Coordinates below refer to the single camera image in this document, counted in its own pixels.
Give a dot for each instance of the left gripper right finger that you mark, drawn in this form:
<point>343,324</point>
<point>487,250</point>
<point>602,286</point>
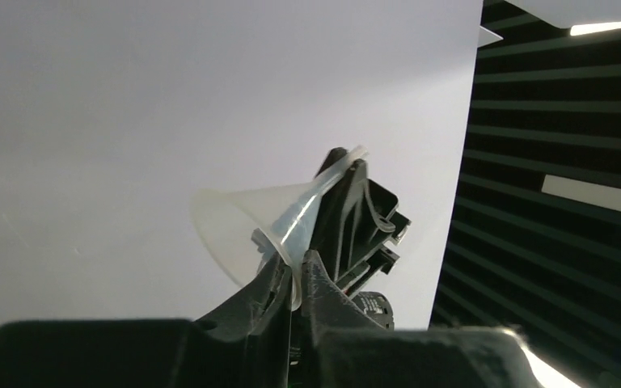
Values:
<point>343,347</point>

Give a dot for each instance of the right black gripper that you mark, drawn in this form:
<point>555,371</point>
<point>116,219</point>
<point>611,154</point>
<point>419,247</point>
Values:
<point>357,219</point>

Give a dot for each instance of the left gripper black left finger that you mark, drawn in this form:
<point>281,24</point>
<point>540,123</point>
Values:
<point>242,343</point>

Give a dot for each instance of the clear plastic funnel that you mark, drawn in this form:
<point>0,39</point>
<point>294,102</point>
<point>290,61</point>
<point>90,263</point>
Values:
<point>243,230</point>

